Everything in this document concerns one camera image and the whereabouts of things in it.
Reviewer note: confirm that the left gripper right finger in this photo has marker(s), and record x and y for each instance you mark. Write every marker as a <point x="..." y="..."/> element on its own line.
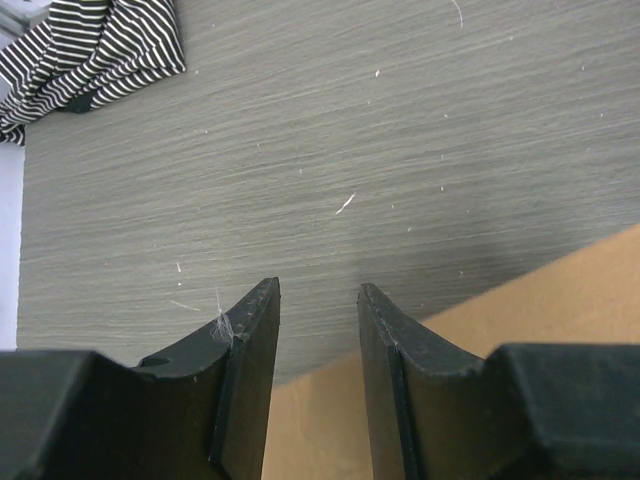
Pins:
<point x="527" y="411"/>

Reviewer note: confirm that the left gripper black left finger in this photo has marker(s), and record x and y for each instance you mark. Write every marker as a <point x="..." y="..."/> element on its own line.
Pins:
<point x="197" y="409"/>

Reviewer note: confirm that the cardboard box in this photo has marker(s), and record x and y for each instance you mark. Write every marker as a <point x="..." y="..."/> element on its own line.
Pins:
<point x="317" y="423"/>

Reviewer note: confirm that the grey striped cloth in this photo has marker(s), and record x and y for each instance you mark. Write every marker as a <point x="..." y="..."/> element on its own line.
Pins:
<point x="86" y="55"/>

